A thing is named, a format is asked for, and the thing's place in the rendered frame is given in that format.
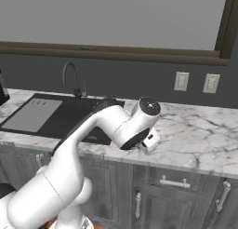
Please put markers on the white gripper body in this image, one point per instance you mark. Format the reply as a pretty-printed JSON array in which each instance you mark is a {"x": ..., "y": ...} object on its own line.
[{"x": 151, "y": 145}]

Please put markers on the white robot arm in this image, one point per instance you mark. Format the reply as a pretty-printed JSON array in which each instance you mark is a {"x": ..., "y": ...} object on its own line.
[{"x": 66, "y": 164}]

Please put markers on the grey drawer front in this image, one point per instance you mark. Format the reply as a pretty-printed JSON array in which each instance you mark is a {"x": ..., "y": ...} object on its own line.
[{"x": 198, "y": 178}]

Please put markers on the grey cupboard door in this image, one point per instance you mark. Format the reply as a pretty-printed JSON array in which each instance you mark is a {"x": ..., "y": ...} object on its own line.
[
  {"x": 108, "y": 189},
  {"x": 173, "y": 212},
  {"x": 231, "y": 214},
  {"x": 18, "y": 164}
]

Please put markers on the black sink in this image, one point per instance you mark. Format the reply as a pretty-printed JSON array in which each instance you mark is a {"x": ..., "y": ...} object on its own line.
[{"x": 65, "y": 113}]

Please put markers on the dark curved tap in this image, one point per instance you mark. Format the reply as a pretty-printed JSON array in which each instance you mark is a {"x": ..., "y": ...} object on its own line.
[{"x": 75, "y": 80}]

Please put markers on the brown framed window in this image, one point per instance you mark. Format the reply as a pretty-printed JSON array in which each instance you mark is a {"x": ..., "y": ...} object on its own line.
[{"x": 117, "y": 20}]

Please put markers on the cream wall socket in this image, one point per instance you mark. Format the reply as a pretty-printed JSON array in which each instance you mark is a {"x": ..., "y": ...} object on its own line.
[
  {"x": 211, "y": 83},
  {"x": 181, "y": 81}
]

